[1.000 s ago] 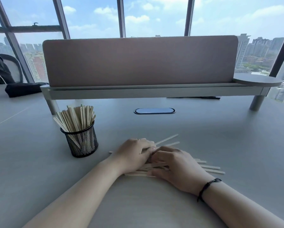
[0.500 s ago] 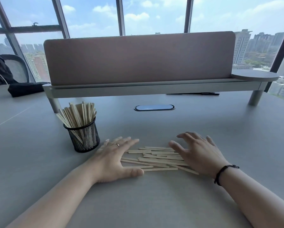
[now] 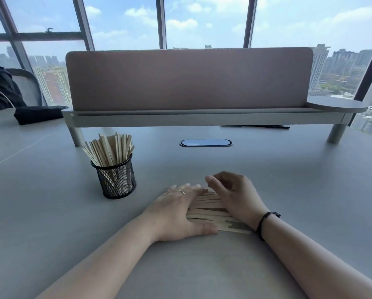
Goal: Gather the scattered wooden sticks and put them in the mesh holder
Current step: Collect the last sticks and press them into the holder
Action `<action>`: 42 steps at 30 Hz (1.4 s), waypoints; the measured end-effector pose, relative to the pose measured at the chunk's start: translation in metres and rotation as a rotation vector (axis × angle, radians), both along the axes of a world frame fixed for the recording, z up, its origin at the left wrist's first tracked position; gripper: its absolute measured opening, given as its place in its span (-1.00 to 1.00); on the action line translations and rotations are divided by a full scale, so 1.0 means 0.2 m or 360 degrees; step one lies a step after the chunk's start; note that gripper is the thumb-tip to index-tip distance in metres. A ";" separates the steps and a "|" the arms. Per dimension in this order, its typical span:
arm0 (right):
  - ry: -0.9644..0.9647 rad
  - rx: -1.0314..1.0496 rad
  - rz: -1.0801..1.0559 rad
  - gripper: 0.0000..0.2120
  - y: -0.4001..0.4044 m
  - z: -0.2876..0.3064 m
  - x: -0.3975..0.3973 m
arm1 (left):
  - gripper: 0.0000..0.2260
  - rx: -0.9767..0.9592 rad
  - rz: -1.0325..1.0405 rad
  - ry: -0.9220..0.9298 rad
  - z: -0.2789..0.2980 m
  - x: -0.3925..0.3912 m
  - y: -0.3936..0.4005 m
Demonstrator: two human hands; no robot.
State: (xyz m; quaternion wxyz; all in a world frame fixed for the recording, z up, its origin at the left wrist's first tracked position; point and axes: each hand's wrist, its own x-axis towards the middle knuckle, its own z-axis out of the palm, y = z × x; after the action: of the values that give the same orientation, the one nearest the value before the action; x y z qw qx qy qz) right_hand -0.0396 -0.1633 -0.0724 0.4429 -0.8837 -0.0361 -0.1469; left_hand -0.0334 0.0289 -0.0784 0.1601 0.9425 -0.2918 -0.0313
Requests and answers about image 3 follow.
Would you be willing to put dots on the person's right hand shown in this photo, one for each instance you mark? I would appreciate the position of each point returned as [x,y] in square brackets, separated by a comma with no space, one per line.
[238,202]

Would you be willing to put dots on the person's left hand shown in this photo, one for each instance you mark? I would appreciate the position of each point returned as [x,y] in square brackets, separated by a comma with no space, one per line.
[173,214]

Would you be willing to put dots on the pile of wooden sticks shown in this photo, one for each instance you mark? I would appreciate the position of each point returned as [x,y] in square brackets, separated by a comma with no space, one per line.
[210,214]

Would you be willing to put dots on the black mesh pen cup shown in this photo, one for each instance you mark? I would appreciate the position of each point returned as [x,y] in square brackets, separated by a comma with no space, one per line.
[117,183]

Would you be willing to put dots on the gathered wooden stick bunch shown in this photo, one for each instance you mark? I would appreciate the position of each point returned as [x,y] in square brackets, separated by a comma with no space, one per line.
[108,149]

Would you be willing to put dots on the person's left forearm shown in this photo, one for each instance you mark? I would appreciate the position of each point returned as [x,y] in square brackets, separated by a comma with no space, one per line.
[105,264]

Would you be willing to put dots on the person's right forearm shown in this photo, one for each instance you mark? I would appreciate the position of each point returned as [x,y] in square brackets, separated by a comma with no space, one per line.
[319,264]

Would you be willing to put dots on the grey desk shelf riser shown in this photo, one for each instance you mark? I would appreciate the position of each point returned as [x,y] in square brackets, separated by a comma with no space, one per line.
[189,118]

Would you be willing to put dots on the pink desk divider panel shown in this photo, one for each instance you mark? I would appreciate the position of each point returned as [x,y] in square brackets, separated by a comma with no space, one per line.
[189,80]

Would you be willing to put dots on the black fabric bag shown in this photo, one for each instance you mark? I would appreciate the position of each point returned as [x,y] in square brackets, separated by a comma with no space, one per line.
[39,115]

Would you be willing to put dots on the grey mesh office chair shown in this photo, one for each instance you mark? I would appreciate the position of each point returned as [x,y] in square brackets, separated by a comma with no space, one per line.
[30,87]

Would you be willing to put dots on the dark window frame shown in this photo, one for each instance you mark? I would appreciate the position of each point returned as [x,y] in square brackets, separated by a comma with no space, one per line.
[161,21]

